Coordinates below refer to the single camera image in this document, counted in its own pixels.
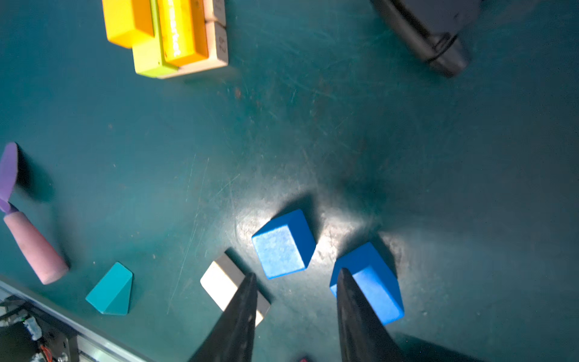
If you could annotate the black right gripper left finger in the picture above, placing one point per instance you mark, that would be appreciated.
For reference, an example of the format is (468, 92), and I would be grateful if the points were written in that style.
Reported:
(232, 337)

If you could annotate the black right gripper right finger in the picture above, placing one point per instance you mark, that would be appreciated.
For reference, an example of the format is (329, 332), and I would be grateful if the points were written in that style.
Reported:
(361, 333)

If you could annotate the lime green block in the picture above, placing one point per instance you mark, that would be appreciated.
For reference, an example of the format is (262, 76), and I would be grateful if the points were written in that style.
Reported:
(149, 56)

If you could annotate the orange yellow block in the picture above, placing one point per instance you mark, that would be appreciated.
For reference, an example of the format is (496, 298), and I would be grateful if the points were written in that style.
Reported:
(183, 31)

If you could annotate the small orange cube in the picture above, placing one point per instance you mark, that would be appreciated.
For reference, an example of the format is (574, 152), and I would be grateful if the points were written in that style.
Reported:
(128, 22)

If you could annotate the tan wood block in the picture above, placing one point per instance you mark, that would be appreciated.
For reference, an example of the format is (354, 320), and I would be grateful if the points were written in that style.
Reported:
(223, 277)

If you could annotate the teal block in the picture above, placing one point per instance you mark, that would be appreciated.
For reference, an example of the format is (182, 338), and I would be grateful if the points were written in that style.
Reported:
(112, 294)

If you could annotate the blue cube right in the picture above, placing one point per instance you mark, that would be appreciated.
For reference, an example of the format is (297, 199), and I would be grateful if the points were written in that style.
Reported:
(375, 279)

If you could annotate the blue cube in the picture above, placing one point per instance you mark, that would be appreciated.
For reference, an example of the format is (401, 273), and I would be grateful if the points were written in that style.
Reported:
(375, 279)
(284, 245)

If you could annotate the blue cube left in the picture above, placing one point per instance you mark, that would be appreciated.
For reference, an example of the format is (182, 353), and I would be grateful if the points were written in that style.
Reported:
(284, 245)

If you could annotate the purple pink toy spatula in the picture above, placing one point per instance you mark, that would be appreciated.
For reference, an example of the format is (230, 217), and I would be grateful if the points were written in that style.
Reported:
(48, 265)

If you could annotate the silver spray bottle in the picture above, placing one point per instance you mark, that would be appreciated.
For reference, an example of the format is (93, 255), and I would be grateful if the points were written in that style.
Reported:
(430, 29)

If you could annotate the front aluminium rail base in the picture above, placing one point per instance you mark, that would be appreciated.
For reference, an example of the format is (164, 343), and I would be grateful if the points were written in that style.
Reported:
(64, 333)

